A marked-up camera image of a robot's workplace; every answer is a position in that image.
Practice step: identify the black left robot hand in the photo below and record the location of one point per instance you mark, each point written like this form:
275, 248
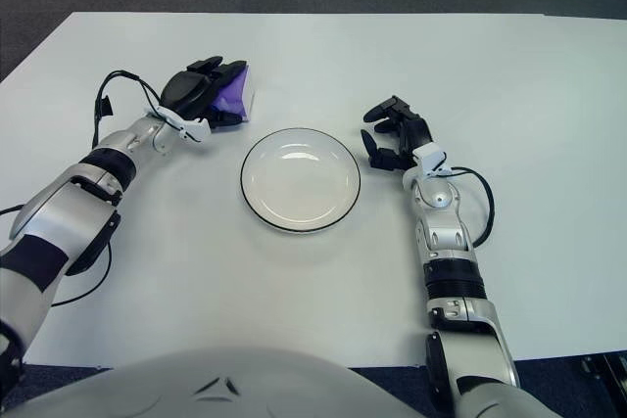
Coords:
188, 87

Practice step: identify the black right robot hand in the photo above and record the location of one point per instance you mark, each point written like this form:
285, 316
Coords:
414, 131

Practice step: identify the purple tissue paper pack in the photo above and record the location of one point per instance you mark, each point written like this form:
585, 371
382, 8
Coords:
235, 92

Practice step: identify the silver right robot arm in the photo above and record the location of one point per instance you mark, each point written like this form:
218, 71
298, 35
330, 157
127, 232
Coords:
450, 251

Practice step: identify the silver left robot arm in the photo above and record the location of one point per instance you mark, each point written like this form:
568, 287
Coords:
59, 212

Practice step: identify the white plate with black rim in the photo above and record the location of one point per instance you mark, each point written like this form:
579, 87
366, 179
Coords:
301, 180

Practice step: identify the grey robot torso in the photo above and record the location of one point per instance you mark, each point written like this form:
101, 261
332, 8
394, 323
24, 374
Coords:
245, 384

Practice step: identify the black object on floor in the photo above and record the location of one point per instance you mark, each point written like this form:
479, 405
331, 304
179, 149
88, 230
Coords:
605, 366

